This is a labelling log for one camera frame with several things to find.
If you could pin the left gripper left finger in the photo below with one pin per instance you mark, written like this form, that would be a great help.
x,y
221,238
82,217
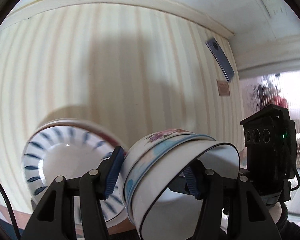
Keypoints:
x,y
53,217

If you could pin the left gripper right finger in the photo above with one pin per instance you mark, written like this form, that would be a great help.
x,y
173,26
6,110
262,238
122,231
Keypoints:
x,y
231,208

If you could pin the blue leaf pattern plate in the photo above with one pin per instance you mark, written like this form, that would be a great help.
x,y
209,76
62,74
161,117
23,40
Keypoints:
x,y
61,151

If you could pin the white bowl dark rim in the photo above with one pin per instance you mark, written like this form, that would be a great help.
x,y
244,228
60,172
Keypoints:
x,y
162,207

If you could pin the plain white bowl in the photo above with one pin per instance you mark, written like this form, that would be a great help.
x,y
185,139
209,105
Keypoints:
x,y
140,179

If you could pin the floral patterned white bowl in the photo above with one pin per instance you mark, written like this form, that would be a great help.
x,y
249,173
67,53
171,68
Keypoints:
x,y
145,153

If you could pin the small brown card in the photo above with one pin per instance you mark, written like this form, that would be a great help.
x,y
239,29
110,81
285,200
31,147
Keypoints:
x,y
223,88

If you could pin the blue smartphone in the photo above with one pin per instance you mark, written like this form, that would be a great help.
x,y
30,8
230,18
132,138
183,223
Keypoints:
x,y
221,58

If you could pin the striped cat tablecloth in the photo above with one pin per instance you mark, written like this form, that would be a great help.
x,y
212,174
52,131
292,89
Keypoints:
x,y
130,69

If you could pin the right wall socket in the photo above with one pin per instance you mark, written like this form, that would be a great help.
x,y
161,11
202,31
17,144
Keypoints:
x,y
275,8

